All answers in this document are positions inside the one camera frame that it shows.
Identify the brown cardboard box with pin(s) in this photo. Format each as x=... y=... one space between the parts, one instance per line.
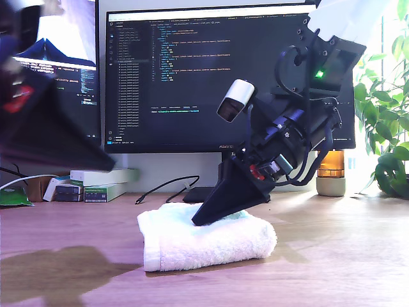
x=36 y=188

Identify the amber glass jar grey base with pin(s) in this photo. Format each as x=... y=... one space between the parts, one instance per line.
x=330 y=179

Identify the arm grey camera box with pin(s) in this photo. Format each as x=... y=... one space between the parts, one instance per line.
x=238 y=96

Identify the pastel printed tea towel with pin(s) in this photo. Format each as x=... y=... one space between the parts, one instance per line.
x=207 y=243

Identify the small dark box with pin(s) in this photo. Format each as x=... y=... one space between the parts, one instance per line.
x=67 y=193

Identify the small white box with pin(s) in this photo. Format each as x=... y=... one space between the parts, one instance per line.
x=50 y=190

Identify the long white box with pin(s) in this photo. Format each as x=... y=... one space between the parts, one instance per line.
x=105 y=176

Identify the black monitor showing terminal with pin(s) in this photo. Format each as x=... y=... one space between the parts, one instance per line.
x=80 y=112

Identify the black Huawei monitor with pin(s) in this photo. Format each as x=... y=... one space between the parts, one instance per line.
x=175 y=80

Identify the green and white box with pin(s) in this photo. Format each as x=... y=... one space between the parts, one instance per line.
x=96 y=193

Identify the green leafy houseplant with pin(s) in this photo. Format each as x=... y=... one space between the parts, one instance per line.
x=390 y=172

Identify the small white blue object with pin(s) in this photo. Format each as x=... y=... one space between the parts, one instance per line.
x=351 y=163

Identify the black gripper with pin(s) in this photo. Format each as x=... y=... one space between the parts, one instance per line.
x=274 y=147
x=12 y=73

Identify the green foil packet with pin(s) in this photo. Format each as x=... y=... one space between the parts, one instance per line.
x=12 y=197

